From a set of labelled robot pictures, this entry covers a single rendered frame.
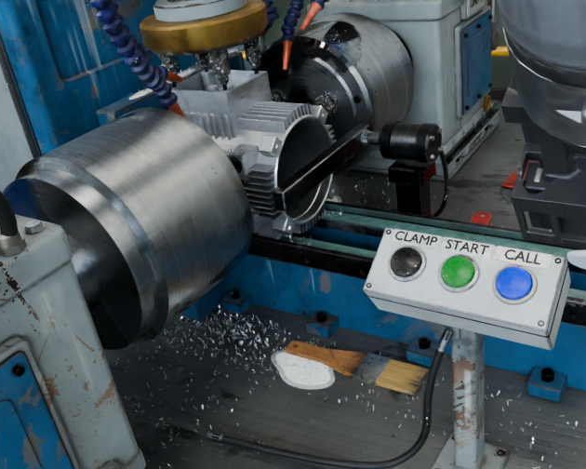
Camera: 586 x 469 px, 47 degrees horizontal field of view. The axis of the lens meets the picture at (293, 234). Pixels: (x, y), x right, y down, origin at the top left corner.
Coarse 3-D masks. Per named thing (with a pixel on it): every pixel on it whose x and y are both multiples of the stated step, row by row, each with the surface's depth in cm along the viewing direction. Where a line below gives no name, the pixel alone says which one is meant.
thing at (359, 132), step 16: (368, 128) 106; (336, 144) 101; (352, 144) 102; (368, 144) 105; (320, 160) 96; (336, 160) 99; (304, 176) 92; (320, 176) 96; (272, 192) 90; (288, 192) 90; (304, 192) 93; (288, 208) 90
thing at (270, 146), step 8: (320, 112) 98; (264, 136) 90; (272, 136) 90; (264, 144) 90; (272, 144) 89; (280, 144) 91; (264, 152) 90; (272, 152) 89; (328, 192) 104; (280, 224) 96; (288, 224) 96; (280, 232) 96; (288, 232) 96
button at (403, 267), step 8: (400, 248) 63; (408, 248) 62; (392, 256) 63; (400, 256) 62; (408, 256) 62; (416, 256) 62; (392, 264) 62; (400, 264) 62; (408, 264) 62; (416, 264) 61; (400, 272) 62; (408, 272) 61; (416, 272) 61
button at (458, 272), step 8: (448, 264) 60; (456, 264) 60; (464, 264) 59; (472, 264) 59; (448, 272) 60; (456, 272) 59; (464, 272) 59; (472, 272) 59; (448, 280) 59; (456, 280) 59; (464, 280) 59; (472, 280) 59
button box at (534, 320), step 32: (384, 256) 64; (448, 256) 61; (480, 256) 60; (512, 256) 58; (544, 256) 57; (384, 288) 62; (416, 288) 61; (448, 288) 59; (480, 288) 58; (544, 288) 56; (448, 320) 62; (480, 320) 58; (512, 320) 56; (544, 320) 55
